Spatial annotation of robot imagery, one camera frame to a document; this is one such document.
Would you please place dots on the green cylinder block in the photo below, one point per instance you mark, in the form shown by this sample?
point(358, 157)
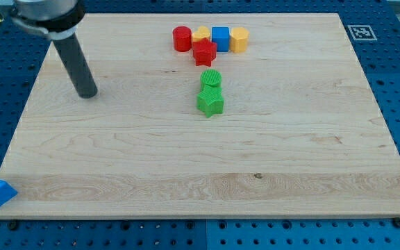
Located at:
point(212, 78)

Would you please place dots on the blue cube block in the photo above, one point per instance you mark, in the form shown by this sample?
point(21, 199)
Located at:
point(220, 36)

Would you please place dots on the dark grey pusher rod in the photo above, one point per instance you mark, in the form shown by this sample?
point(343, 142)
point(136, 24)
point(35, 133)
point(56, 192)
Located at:
point(77, 68)

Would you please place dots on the light wooden board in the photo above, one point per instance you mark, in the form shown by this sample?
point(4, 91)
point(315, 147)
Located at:
point(301, 135)

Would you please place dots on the red star block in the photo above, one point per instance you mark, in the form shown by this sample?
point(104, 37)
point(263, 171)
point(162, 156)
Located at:
point(204, 52)

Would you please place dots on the white fiducial marker tag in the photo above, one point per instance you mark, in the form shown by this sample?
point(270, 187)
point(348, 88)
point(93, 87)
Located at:
point(362, 32)

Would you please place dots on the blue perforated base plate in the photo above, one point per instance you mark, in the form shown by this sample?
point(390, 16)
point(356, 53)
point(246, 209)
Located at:
point(20, 58)

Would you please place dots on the yellow heart block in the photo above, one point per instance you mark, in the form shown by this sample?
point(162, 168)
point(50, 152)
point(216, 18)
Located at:
point(201, 33)

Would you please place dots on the green star block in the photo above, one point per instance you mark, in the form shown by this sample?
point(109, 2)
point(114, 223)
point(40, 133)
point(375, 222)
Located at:
point(210, 101)

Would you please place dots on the yellow octagon block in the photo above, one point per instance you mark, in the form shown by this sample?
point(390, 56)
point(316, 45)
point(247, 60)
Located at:
point(239, 39)

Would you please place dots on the red cylinder block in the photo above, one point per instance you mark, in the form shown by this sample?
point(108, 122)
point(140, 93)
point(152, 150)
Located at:
point(182, 38)

